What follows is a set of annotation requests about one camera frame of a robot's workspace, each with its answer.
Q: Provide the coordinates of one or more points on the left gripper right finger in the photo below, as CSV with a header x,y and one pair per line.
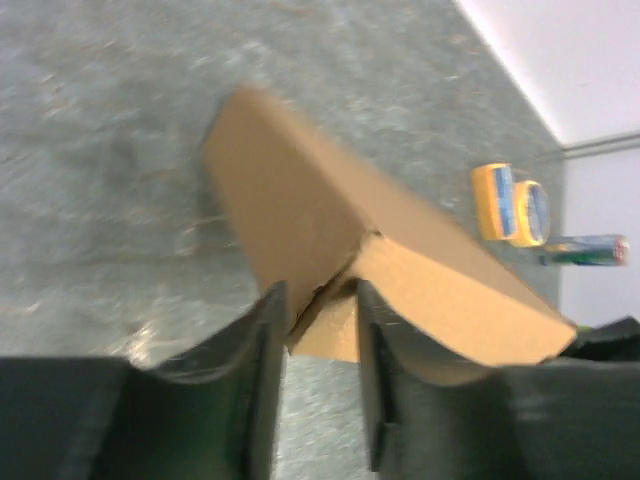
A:
x,y
429,413

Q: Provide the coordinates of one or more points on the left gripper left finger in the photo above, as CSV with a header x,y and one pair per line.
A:
x,y
209,412

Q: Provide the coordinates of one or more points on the brown cardboard box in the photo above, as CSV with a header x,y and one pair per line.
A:
x,y
340,234

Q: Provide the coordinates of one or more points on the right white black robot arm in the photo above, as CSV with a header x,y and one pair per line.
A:
x,y
617,341

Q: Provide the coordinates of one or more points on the orange blue rectangular box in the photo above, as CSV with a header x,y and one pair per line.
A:
x,y
493,192

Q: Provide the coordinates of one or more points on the green plastic tray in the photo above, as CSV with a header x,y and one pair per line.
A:
x,y
582,329

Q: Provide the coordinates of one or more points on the blue silver drink can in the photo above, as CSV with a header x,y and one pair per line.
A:
x,y
586,250

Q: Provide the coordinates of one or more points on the yellow tape roll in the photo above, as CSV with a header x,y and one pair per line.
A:
x,y
531,215

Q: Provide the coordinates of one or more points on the right aluminium frame post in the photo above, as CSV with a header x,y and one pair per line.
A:
x,y
605,145

